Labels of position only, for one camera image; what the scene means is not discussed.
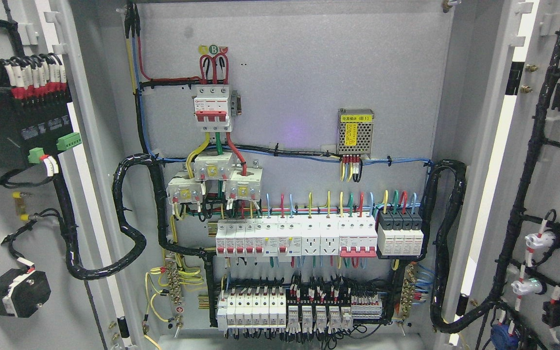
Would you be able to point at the white lower breaker row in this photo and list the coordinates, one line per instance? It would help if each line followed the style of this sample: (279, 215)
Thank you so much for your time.
(255, 309)

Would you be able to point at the grey cabinet door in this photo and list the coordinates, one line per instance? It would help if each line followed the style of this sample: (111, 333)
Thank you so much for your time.
(514, 294)
(78, 314)

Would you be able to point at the white current transformers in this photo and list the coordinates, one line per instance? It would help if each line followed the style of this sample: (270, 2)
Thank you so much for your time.
(215, 172)

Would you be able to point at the black white surge protector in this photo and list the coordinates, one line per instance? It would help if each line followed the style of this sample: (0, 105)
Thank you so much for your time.
(399, 236)

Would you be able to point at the brass ground terminal bar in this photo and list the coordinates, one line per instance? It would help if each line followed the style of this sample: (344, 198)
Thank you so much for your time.
(408, 292)

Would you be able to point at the lower relay terminal row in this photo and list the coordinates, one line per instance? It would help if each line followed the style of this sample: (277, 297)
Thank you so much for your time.
(327, 308)

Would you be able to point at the metal mesh power supply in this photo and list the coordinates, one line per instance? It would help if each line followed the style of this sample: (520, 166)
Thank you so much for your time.
(355, 131)

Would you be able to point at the white socket breaker row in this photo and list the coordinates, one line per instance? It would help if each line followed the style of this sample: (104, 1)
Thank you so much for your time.
(300, 235)

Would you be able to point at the red main circuit breaker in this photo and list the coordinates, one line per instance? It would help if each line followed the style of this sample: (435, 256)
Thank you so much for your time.
(214, 108)

